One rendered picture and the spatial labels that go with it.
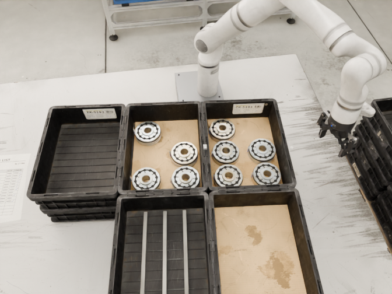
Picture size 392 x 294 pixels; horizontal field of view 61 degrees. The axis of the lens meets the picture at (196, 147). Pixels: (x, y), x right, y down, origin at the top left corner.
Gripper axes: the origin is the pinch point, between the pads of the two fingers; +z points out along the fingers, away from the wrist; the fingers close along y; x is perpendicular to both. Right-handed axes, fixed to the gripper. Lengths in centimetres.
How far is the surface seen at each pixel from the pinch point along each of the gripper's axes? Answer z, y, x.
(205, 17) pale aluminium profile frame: 71, -201, 57
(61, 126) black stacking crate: 13, -67, -79
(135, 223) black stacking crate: 18, -14, -67
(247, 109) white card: 10.6, -36.2, -8.6
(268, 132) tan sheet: 17.3, -25.9, -4.2
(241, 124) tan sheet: 16.3, -34.6, -12.0
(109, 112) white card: 7, -59, -59
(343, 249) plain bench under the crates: 35.0, 22.9, -2.4
